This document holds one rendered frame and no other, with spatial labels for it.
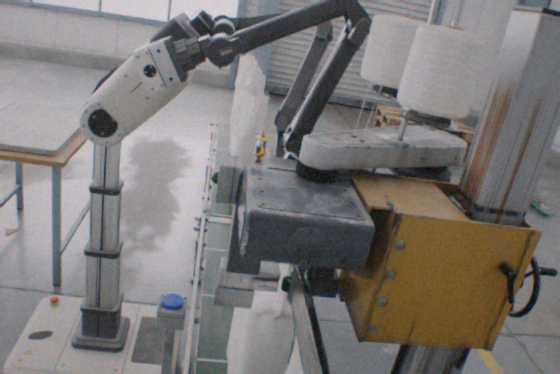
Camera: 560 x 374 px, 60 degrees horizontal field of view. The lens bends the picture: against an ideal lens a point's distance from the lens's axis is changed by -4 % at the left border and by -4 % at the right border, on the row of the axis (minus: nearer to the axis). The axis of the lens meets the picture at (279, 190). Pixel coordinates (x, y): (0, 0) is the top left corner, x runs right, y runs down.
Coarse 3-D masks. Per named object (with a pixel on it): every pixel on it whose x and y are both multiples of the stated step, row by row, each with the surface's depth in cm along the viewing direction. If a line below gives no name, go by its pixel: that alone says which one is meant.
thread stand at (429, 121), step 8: (432, 8) 102; (408, 16) 115; (432, 16) 102; (376, 88) 120; (384, 88) 121; (392, 96) 116; (400, 104) 112; (400, 112) 98; (408, 112) 97; (416, 112) 99; (416, 120) 94; (424, 120) 94; (432, 120) 94; (440, 120) 96; (448, 120) 98; (400, 128) 112; (432, 128) 95; (448, 128) 93; (456, 128) 95; (400, 136) 112; (392, 144) 112; (400, 144) 111; (408, 144) 112
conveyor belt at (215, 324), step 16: (224, 224) 290; (208, 240) 269; (224, 240) 272; (208, 256) 254; (224, 256) 257; (208, 272) 240; (208, 288) 228; (208, 304) 217; (208, 320) 206; (224, 320) 208; (208, 336) 197; (224, 336) 199; (208, 352) 188; (224, 352) 190; (208, 368) 181; (224, 368) 182
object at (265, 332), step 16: (256, 304) 147; (272, 304) 143; (288, 304) 150; (240, 320) 155; (256, 320) 145; (272, 320) 144; (288, 320) 146; (240, 336) 154; (256, 336) 145; (272, 336) 144; (288, 336) 146; (240, 352) 152; (256, 352) 146; (272, 352) 146; (288, 352) 149; (240, 368) 150; (256, 368) 148; (272, 368) 148
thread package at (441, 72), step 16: (416, 32) 92; (432, 32) 88; (448, 32) 87; (464, 32) 88; (416, 48) 91; (432, 48) 88; (448, 48) 87; (464, 48) 87; (480, 48) 88; (416, 64) 91; (432, 64) 89; (448, 64) 87; (464, 64) 88; (416, 80) 91; (432, 80) 89; (448, 80) 88; (464, 80) 89; (400, 96) 95; (416, 96) 91; (432, 96) 90; (448, 96) 89; (464, 96) 90; (432, 112) 91; (448, 112) 90; (464, 112) 92
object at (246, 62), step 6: (246, 54) 456; (240, 60) 441; (246, 60) 422; (252, 60) 445; (240, 66) 442; (246, 66) 422; (252, 66) 419; (240, 72) 438; (246, 72) 423; (240, 78) 434; (240, 84) 431; (240, 90) 432; (234, 96) 442; (234, 102) 439; (234, 108) 438
